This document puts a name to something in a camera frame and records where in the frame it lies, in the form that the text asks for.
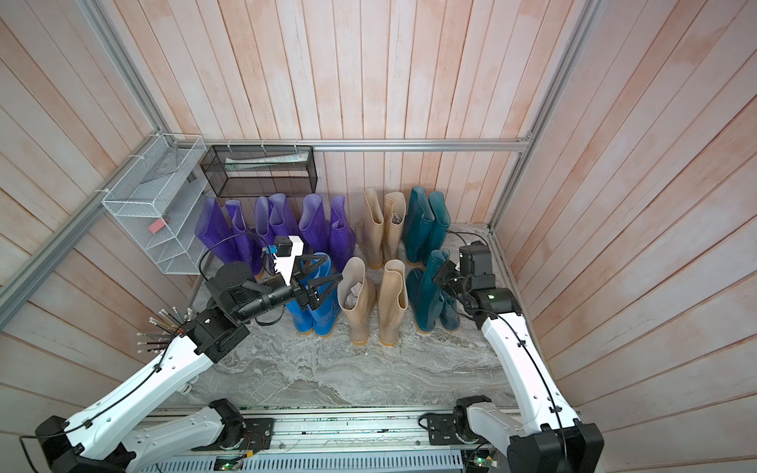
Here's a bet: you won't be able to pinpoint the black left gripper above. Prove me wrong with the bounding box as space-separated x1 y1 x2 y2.
235 253 343 322

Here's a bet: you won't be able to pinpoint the purple rain boot back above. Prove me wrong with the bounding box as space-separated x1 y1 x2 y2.
329 195 356 272

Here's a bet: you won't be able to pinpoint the blue rain boot front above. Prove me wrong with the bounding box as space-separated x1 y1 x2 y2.
305 252 341 337

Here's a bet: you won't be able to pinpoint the blue rain boot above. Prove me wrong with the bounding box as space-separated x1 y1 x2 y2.
305 252 341 337
286 301 313 334

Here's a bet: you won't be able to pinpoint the beige rain boot small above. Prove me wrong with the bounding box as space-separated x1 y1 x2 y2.
337 256 377 345

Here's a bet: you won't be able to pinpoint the teal rain boot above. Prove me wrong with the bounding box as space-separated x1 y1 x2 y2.
422 191 451 264
406 250 449 334
439 292 461 332
403 185 436 265

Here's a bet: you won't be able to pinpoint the beige rain boot large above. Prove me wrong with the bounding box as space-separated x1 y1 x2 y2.
356 188 384 269

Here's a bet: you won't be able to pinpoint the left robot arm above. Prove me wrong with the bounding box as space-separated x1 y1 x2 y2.
33 254 342 472

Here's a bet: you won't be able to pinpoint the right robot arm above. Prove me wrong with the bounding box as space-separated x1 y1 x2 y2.
433 242 604 472

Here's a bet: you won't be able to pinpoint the paper sheet in basket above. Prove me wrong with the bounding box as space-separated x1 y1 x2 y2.
224 153 310 171

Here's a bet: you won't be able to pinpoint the pink eraser block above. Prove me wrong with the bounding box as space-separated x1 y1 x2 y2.
147 219 167 235

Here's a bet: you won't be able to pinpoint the black mesh wall basket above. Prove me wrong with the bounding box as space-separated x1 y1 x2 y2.
200 144 319 199

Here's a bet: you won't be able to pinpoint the aluminium frame rails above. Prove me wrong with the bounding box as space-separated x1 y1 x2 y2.
1 1 584 329

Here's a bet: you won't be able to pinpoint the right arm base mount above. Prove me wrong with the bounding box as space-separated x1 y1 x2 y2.
418 395 491 445

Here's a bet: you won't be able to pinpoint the white wire wall shelf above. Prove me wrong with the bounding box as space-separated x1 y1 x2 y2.
103 133 213 275

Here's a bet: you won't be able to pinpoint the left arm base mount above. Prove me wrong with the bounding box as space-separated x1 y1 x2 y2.
193 398 274 453

